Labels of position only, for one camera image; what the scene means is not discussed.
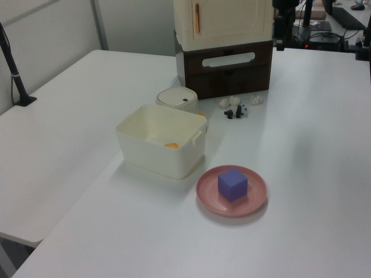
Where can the black Franka gripper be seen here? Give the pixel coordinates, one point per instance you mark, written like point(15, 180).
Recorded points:
point(283, 4)

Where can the dark brown drawer unit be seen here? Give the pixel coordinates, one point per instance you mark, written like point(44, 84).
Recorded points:
point(226, 72)

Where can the plain brown drawer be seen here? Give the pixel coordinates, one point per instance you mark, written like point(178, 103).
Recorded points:
point(229, 84)

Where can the black background stand pole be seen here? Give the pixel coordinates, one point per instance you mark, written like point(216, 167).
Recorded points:
point(307, 13)

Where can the black flat device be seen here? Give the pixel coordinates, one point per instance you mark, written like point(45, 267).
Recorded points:
point(321, 25)

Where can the black box with red light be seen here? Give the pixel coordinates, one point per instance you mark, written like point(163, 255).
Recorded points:
point(324, 43)

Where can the cream toy cabinet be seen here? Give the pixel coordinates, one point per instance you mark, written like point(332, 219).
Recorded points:
point(232, 20)

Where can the black keyboard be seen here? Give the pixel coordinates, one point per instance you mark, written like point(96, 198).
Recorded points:
point(345, 18)

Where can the small white figurine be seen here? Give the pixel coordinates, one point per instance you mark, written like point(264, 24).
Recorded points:
point(234, 100)
point(223, 103)
point(256, 100)

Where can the panda figurine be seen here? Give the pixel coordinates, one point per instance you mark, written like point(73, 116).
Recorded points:
point(241, 111)

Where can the small black figurine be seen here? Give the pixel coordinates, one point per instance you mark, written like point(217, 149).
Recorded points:
point(229, 113)

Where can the small white lidded bin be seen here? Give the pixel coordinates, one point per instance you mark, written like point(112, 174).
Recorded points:
point(177, 100)

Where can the orange object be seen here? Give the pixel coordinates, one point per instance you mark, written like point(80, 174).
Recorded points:
point(171, 145)

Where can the purple cube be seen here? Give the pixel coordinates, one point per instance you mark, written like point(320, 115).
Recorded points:
point(232, 185)

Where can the cream plastic storage box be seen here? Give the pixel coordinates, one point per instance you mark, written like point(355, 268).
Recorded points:
point(162, 142)

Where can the pink plate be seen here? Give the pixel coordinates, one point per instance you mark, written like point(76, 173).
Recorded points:
point(232, 202)

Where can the black table clamp mount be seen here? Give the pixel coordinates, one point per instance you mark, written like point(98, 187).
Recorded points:
point(363, 43)

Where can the black camera pole with clamp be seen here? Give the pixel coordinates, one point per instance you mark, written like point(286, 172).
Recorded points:
point(13, 66)

